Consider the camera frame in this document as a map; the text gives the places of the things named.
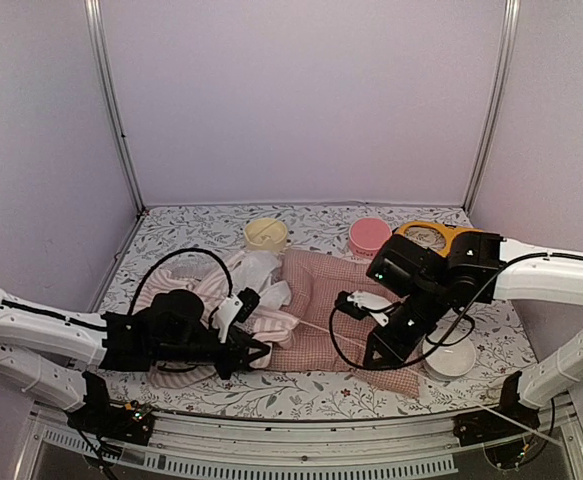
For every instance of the aluminium corner post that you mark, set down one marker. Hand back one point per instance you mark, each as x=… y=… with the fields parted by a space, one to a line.
x=502 y=70
x=96 y=31

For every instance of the floral tablecloth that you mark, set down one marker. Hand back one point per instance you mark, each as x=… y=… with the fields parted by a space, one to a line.
x=191 y=237

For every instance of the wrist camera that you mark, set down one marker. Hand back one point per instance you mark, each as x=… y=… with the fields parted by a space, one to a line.
x=362 y=304
x=235 y=308

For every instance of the pink gingham cushion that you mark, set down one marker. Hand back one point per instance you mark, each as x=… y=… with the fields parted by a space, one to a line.
x=315 y=280

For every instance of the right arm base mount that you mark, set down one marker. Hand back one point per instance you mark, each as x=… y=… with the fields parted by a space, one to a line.
x=484 y=426

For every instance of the yellow double bowl stand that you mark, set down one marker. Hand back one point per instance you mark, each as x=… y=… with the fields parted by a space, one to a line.
x=436 y=236

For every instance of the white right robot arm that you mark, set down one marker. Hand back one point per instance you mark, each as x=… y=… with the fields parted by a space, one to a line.
x=480 y=267

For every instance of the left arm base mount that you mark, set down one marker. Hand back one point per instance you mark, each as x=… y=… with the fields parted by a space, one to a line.
x=132 y=423

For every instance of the pink round pet bowl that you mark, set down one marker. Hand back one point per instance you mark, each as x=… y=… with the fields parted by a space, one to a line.
x=367 y=235

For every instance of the white ceramic bowl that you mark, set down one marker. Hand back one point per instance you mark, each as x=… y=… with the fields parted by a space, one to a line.
x=450 y=363

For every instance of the white tent pole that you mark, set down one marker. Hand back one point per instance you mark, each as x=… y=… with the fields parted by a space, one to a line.
x=421 y=375

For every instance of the left aluminium corner post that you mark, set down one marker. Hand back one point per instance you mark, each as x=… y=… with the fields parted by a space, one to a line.
x=96 y=31

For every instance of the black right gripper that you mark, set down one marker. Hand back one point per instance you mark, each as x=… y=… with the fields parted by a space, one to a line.
x=394 y=348

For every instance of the cream pet bowl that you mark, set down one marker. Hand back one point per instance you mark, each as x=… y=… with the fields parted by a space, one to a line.
x=266 y=234

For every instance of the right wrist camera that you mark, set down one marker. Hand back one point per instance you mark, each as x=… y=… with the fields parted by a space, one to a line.
x=362 y=304

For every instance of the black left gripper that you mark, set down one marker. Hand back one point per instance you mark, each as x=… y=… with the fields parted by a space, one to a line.
x=236 y=356

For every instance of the right aluminium corner post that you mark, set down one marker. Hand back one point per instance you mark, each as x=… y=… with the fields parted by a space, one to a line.
x=502 y=70

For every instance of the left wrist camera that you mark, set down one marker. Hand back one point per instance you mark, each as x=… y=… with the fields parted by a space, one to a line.
x=235 y=308

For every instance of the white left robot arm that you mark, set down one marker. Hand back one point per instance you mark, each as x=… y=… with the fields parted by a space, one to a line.
x=49 y=353

